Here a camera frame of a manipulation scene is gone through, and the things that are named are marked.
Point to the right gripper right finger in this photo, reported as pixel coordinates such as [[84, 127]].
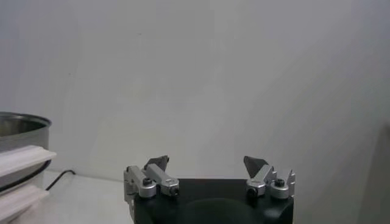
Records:
[[262, 179]]

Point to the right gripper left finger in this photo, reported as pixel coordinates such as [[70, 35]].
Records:
[[158, 176]]

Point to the cream electric cooker base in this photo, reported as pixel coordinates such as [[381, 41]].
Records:
[[18, 204]]

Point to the stainless steel steamer basket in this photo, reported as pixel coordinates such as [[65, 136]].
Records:
[[21, 137]]

